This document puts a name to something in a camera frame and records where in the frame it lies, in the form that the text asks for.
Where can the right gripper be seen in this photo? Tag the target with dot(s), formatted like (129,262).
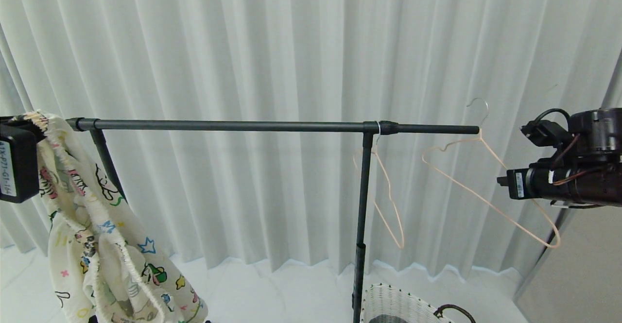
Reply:
(573,184)

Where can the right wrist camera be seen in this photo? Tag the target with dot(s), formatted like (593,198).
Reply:
(542,132)

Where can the cream printed garment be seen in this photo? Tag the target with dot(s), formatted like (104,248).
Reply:
(102,226)

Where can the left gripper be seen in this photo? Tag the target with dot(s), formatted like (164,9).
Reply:
(19,167)

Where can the black clothes rack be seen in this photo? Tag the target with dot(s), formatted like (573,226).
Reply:
(243,126)

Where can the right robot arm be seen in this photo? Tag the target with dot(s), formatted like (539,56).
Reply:
(597,128)

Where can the white laundry basket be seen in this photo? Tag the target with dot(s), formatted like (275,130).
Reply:
(393,303)

